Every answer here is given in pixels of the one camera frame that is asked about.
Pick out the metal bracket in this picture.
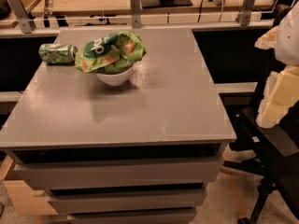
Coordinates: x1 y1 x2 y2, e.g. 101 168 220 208
235 0 255 26
130 0 141 29
5 0 36 34

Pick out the black office chair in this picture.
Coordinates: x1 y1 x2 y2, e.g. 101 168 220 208
222 7 299 224

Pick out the white bowl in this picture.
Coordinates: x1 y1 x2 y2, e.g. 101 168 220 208
96 66 133 87

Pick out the left metal bracket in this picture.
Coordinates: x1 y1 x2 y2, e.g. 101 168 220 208
5 0 36 34

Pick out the wooden back workbench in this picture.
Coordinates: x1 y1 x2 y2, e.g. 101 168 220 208
0 0 274 28

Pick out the cardboard box on floor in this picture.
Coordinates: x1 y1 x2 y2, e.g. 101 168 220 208
0 156 57 216

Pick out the green soda can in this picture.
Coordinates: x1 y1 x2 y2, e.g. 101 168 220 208
38 44 78 63

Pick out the green rice chip bag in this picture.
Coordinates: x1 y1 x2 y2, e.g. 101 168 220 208
75 31 147 75

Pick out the middle metal bracket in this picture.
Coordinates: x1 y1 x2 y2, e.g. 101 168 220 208
130 0 141 29

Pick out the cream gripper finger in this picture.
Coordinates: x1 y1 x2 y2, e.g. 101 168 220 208
256 66 299 128

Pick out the grey drawer cabinet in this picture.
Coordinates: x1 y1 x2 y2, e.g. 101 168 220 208
0 28 235 224

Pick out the right metal bracket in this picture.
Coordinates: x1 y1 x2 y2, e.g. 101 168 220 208
235 0 255 26

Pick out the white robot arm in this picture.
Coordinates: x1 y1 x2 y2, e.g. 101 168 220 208
255 2 299 128

